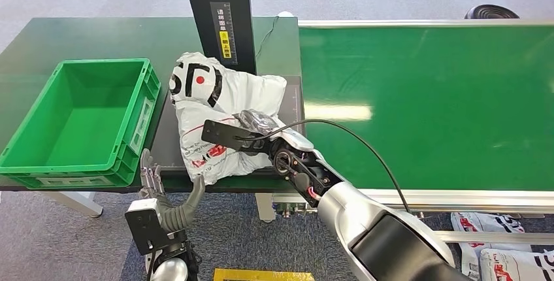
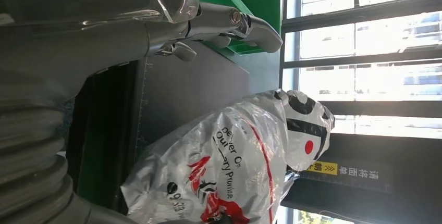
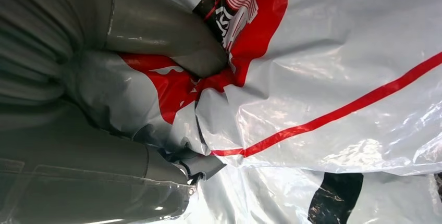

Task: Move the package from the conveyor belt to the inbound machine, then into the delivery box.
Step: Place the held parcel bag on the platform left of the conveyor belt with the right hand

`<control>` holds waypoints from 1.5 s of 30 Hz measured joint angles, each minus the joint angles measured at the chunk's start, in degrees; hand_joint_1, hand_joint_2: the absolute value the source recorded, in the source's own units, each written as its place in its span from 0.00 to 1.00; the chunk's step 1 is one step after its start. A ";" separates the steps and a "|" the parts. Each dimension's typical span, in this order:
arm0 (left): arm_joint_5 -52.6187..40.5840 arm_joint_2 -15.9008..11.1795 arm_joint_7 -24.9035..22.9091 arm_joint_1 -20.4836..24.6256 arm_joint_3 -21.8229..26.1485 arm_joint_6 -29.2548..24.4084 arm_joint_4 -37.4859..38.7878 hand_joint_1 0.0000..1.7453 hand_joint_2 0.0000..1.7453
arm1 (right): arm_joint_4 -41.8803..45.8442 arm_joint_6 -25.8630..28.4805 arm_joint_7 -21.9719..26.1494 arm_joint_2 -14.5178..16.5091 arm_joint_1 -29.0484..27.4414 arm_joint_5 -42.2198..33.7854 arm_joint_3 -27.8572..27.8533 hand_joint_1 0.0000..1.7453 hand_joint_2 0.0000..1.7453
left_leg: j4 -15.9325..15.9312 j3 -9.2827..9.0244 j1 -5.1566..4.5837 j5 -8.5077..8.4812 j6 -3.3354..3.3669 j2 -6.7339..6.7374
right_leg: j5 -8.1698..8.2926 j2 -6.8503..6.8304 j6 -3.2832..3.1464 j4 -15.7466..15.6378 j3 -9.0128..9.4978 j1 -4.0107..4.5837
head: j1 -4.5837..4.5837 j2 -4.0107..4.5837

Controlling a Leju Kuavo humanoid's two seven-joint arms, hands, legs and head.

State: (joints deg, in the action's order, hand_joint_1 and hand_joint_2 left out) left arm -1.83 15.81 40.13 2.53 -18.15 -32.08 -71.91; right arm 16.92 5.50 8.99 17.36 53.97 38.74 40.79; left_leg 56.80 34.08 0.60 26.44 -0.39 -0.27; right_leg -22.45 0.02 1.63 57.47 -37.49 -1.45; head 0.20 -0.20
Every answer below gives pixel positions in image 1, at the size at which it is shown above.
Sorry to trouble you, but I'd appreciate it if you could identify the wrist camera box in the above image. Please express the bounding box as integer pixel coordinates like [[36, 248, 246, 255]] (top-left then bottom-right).
[[201, 120, 263, 154], [124, 197, 187, 256]]

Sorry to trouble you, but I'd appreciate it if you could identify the green plastic crate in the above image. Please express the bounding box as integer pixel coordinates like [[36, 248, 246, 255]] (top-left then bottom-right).
[[0, 58, 162, 190]]

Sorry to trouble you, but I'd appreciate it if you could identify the thin black table cable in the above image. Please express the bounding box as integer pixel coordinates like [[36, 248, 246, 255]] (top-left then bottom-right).
[[255, 16, 280, 60]]

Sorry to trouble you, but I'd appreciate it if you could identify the white printed floor package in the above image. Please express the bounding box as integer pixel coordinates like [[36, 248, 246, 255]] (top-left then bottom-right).
[[449, 212, 533, 280], [479, 248, 554, 281]]

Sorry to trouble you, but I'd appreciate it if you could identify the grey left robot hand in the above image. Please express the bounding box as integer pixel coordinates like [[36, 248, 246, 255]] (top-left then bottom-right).
[[138, 148, 206, 233]]

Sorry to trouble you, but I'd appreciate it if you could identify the white table leg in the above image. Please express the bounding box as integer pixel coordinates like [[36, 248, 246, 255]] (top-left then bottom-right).
[[255, 192, 276, 224], [43, 191, 104, 220]]

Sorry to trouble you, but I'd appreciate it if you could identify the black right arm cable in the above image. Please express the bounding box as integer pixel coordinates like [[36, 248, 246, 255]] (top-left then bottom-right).
[[235, 118, 412, 214]]

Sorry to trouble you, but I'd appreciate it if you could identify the dark green table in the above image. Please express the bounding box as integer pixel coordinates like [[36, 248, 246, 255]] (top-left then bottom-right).
[[0, 17, 306, 193]]

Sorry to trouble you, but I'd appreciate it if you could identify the aluminium conveyor frame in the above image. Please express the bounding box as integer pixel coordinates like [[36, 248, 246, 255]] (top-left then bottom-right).
[[271, 19, 554, 245]]

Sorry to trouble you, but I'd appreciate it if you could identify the black round ribbed object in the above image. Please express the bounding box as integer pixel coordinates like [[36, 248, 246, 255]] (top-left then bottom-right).
[[464, 4, 520, 20]]

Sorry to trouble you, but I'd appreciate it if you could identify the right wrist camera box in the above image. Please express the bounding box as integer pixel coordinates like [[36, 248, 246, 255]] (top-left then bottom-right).
[[201, 120, 263, 154]]

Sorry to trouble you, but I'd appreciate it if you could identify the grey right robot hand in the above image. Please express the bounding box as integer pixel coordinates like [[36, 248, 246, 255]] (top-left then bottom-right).
[[233, 108, 282, 136]]

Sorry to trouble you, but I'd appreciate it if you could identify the white package with round logo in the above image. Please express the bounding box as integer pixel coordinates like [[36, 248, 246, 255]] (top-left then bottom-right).
[[169, 52, 288, 186]]

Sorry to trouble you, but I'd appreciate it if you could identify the green conveyor belt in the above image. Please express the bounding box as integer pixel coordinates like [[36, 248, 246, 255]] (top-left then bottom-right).
[[299, 24, 554, 192]]

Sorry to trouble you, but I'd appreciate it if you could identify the black scanner base plate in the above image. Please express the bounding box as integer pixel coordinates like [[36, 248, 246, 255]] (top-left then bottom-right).
[[149, 75, 306, 181]]

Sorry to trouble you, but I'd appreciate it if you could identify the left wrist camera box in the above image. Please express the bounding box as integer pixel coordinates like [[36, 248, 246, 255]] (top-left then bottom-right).
[[124, 197, 187, 256]]

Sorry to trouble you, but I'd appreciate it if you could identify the yellow floor marker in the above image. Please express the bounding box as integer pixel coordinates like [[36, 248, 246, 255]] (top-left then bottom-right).
[[212, 269, 316, 281]]

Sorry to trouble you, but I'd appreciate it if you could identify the black and yellow column label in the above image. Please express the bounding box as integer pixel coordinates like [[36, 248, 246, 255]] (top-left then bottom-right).
[[210, 1, 238, 65]]

